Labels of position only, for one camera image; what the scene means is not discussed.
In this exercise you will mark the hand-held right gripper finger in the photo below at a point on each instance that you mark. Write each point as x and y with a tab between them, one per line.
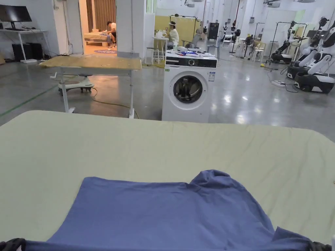
319	247

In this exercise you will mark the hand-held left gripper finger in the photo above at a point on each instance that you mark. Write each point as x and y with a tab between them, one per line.
13	245

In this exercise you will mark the blue shirt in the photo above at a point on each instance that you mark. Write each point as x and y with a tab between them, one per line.
157	211

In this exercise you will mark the white power strip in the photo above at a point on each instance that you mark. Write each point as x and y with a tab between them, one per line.
278	83

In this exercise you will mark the white swing car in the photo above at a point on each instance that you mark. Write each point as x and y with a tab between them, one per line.
78	84

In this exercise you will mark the white robot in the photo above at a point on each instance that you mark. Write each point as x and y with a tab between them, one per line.
307	56
320	65

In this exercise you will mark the white washing machine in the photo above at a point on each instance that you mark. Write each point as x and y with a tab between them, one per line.
188	104

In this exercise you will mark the black computer tower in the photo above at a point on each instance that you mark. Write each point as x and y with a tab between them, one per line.
27	51

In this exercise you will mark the black robot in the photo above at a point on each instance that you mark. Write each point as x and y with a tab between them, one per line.
284	49

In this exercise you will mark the white desk with black monitor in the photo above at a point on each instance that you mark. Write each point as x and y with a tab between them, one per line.
15	30

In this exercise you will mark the black standing fan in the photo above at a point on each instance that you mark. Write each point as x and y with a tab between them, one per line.
249	41
236	34

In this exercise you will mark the wooden bed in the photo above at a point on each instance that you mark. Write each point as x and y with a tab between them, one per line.
96	38

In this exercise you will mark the black cabinet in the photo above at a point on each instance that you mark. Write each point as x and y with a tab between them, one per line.
213	31

